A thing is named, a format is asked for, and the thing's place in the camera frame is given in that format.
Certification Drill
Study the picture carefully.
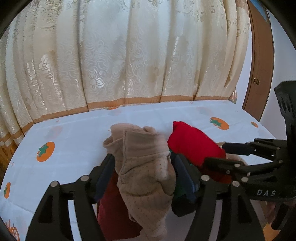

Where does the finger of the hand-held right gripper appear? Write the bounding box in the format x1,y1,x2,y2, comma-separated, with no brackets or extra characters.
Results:
222,138,288,160
203,157,284,186

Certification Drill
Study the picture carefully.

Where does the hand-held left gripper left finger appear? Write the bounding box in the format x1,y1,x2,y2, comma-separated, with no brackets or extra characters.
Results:
24,153,116,241

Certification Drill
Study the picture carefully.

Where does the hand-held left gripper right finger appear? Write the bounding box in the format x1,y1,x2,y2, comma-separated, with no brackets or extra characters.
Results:
172,154,266,241

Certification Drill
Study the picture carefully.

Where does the black underwear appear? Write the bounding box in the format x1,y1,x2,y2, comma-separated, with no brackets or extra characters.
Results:
171,195,204,217

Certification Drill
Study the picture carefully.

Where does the dark red underwear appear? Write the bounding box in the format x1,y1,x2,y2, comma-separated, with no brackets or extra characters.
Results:
97,171,144,241

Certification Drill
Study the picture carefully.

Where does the bright red underwear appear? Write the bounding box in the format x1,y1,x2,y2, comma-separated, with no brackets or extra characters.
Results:
167,121,232,183

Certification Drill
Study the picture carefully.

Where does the beige underwear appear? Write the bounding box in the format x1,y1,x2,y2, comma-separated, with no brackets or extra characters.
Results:
102,123,176,241

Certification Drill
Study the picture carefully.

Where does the white persimmon print tablecloth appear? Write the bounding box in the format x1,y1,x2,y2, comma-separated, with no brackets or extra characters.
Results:
0,100,288,241

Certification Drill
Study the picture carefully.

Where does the wooden door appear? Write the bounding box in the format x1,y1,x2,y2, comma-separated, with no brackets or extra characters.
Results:
242,0,274,122

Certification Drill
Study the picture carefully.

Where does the cream floral curtain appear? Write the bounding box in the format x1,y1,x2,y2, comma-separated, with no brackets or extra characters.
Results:
0,0,251,149

